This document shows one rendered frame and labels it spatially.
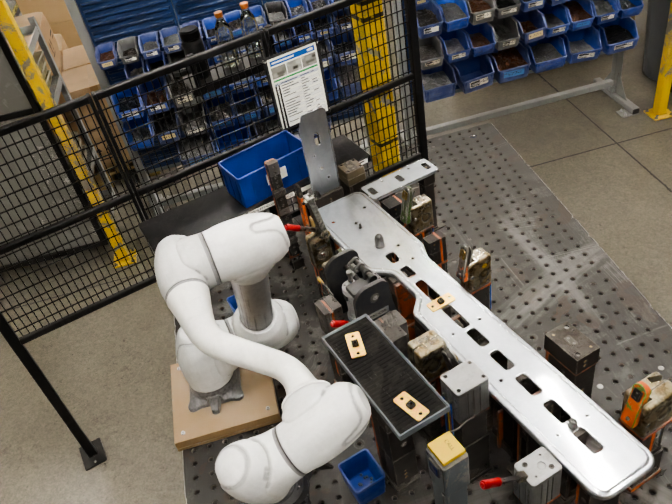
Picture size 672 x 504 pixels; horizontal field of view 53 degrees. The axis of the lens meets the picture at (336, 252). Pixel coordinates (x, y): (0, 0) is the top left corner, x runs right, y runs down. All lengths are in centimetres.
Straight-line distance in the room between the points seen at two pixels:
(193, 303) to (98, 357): 225
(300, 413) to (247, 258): 48
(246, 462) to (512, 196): 198
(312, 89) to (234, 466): 176
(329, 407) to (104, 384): 247
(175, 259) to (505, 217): 158
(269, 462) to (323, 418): 12
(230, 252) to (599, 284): 142
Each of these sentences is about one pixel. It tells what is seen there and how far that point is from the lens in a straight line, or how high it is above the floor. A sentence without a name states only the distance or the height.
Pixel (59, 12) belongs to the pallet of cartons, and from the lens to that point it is 599.
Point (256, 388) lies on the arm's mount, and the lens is 225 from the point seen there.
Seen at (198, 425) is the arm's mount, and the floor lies 74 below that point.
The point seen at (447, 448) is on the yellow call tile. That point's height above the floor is 116.
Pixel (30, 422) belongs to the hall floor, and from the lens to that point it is 362.
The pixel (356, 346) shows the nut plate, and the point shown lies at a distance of 172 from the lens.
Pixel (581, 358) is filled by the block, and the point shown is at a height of 103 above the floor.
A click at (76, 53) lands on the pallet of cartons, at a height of 74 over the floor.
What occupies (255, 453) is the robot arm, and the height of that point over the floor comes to 146.
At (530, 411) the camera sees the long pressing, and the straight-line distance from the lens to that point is 178.
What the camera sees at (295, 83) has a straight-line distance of 262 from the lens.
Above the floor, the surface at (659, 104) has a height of 9.
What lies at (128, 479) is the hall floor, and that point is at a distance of 317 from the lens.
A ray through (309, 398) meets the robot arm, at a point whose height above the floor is 149.
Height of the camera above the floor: 244
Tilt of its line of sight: 40 degrees down
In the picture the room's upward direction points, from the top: 12 degrees counter-clockwise
